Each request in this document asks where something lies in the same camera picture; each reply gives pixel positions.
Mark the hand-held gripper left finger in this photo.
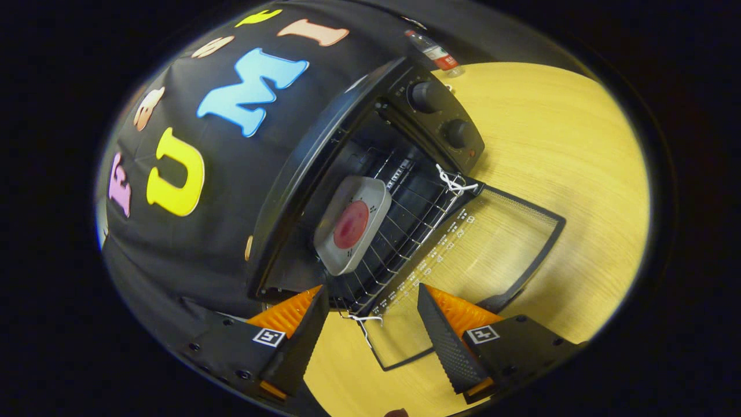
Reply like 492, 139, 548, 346
182, 285, 331, 403

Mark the black backdrop cloth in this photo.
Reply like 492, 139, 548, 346
96, 0, 579, 348

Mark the white square plate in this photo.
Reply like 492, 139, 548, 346
313, 175, 392, 277

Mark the black toaster oven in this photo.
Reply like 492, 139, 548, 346
246, 57, 567, 371

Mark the red label plastic water bottle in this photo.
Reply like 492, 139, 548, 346
404, 29, 465, 79

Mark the pink round food slice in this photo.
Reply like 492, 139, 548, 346
333, 200, 370, 250

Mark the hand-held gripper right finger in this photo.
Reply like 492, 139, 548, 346
417, 284, 581, 405

